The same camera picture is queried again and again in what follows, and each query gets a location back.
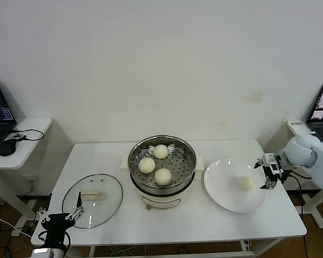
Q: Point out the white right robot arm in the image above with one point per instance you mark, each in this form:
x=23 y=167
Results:
x=301 y=153

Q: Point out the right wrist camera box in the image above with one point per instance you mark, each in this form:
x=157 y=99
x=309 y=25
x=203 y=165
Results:
x=274 y=167

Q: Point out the cream white electric cooker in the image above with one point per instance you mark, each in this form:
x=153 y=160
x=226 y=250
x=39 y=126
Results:
x=164 y=200

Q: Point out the white wall socket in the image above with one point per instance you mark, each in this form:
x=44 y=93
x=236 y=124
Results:
x=32 y=178

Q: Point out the white steamed baozi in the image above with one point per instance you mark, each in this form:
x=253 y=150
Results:
x=162 y=176
x=147 y=165
x=161 y=151
x=245 y=183

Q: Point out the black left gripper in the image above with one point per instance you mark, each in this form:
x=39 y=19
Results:
x=56 y=228

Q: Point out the stainless steel steamer basket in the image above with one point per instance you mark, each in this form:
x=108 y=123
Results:
x=183 y=172

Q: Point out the white side desk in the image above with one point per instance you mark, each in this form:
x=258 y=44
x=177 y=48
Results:
x=35 y=126
x=319 y=218

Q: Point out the white round plate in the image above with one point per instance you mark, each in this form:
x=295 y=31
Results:
x=220 y=188

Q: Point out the white table frame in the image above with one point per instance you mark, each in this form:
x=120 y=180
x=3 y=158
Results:
x=191 y=254

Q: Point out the black computer mouse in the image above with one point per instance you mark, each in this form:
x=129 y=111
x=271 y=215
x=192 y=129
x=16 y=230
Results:
x=7 y=147

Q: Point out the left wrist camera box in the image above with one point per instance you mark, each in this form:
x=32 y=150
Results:
x=43 y=253

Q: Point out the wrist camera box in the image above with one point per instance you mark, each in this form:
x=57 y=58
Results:
x=43 y=253
x=274 y=167

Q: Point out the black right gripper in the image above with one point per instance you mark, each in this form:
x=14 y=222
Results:
x=270 y=176

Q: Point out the white power strip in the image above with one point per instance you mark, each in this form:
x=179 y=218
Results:
x=296 y=127

